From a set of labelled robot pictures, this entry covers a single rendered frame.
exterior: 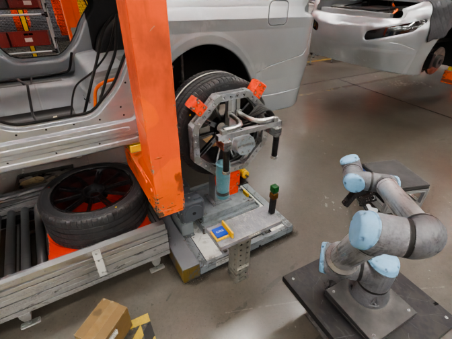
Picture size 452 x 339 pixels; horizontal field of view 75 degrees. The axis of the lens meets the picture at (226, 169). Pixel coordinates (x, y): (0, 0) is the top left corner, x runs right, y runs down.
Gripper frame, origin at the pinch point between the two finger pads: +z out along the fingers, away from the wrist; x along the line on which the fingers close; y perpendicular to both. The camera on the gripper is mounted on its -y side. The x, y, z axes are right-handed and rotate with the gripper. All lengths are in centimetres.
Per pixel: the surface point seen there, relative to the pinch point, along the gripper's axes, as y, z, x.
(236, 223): -68, -23, 5
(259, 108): -28, -72, 30
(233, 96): -38, -85, 30
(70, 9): -173, -220, 218
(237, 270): -83, 7, 2
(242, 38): -20, -109, 76
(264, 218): -53, -15, 10
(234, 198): -77, -10, 59
